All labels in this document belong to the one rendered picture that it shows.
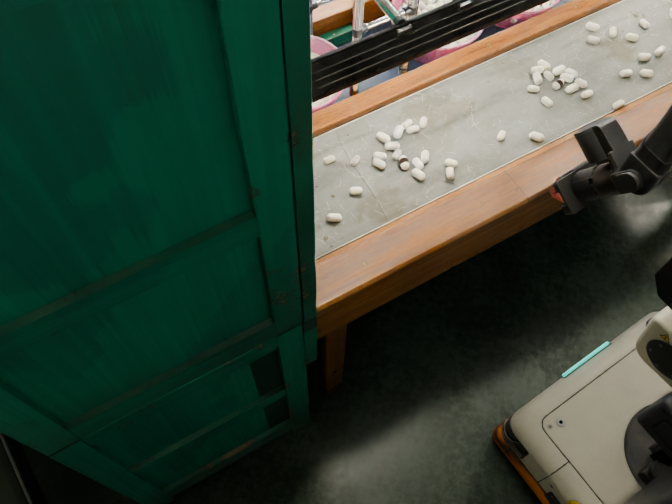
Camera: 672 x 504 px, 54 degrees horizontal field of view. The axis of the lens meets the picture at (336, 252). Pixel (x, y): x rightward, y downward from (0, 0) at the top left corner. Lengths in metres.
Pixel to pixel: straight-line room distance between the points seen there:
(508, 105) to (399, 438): 1.04
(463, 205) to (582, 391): 0.69
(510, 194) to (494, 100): 0.31
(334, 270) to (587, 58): 0.95
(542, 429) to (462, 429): 0.33
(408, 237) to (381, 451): 0.83
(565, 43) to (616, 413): 1.02
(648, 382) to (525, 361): 0.40
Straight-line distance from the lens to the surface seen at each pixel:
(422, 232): 1.50
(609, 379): 2.01
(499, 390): 2.21
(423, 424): 2.13
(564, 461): 1.91
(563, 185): 1.23
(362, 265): 1.44
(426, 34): 1.42
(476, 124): 1.73
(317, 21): 1.90
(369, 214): 1.54
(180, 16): 0.62
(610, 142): 1.14
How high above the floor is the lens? 2.05
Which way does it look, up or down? 62 degrees down
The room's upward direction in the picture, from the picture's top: 2 degrees clockwise
